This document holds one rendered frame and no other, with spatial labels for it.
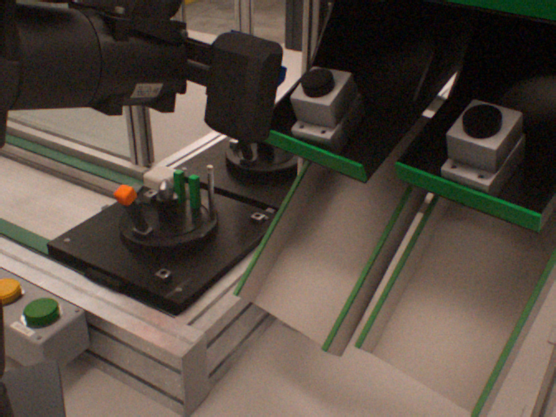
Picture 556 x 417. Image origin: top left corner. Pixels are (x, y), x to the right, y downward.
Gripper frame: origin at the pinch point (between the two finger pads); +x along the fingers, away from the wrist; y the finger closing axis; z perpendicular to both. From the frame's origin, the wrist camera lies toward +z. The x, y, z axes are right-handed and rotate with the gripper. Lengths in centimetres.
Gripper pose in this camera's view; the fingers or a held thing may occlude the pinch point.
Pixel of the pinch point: (220, 63)
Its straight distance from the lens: 46.8
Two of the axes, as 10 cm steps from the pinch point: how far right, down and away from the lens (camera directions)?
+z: 1.7, -9.2, -3.5
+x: 6.5, -1.6, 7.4
